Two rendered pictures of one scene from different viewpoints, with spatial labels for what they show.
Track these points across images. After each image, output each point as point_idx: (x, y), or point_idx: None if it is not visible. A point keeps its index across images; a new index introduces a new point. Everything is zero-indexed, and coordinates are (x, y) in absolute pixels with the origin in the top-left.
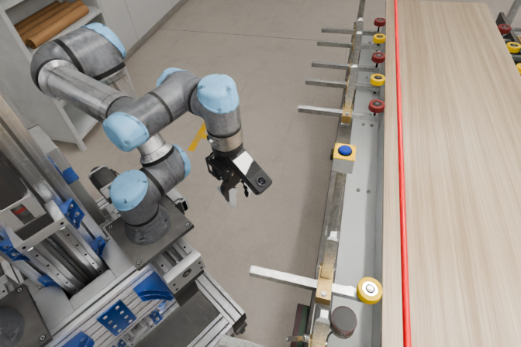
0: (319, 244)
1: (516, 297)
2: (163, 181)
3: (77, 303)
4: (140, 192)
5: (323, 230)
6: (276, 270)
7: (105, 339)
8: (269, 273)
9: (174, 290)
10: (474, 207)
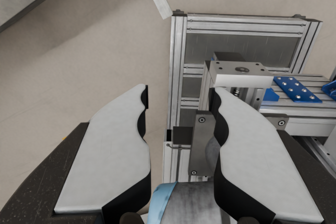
0: None
1: None
2: (213, 212)
3: (327, 128)
4: None
5: None
6: None
7: (304, 81)
8: None
9: (260, 65)
10: None
